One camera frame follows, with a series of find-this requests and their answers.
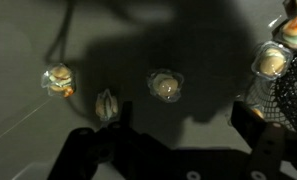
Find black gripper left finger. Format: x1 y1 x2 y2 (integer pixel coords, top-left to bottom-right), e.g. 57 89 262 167
47 100 135 180

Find burger gummy candy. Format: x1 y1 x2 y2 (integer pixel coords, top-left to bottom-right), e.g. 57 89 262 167
40 62 78 99
250 40 294 81
146 67 185 104
249 104 267 120
94 87 120 123
271 14 297 52

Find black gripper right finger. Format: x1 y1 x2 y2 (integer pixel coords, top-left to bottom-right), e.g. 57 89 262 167
229 100 291 180

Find black wire mesh trash can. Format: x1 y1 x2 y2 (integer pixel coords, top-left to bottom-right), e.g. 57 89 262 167
243 49 297 135

